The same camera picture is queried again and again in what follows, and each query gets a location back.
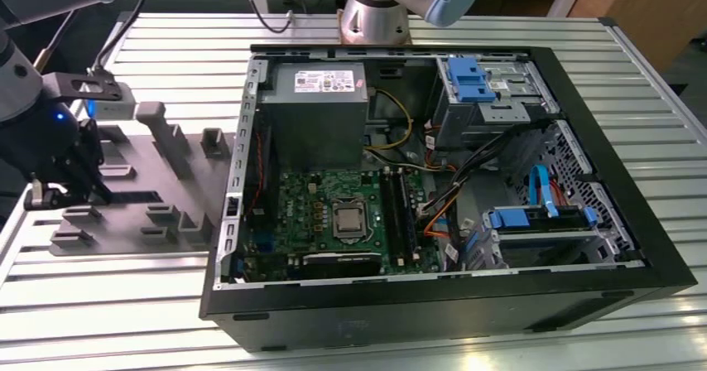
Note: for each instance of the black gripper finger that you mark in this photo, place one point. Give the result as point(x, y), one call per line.
point(88, 151)
point(55, 197)

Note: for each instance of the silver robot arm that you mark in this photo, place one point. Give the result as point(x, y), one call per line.
point(370, 15)

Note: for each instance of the RAM slot with white clips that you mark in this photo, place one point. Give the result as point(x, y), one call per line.
point(399, 171)
point(394, 222)

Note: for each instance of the grey parts rack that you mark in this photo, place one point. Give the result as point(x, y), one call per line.
point(204, 189)

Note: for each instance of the green motherboard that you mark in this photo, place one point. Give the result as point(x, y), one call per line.
point(300, 189)

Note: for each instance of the grey power supply unit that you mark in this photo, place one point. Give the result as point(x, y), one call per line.
point(315, 126)

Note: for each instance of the silver CPU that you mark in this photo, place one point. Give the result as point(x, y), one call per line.
point(350, 221)

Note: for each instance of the black graphics card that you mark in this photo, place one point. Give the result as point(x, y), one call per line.
point(342, 263)

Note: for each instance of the black PC case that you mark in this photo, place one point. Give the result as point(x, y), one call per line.
point(387, 317)

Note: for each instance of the blue plastic drive latch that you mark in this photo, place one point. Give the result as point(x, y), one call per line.
point(467, 77)

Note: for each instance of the tall grey metal drive cage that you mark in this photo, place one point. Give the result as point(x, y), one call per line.
point(496, 114)

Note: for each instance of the low grey metal disk bay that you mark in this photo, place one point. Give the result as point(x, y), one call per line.
point(486, 259)

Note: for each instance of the hard disk in blue carrier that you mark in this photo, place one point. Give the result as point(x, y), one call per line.
point(511, 220)

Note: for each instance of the brown wooden cabinet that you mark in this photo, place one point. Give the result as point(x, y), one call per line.
point(651, 15)

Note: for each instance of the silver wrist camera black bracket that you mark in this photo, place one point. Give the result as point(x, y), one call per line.
point(114, 106)

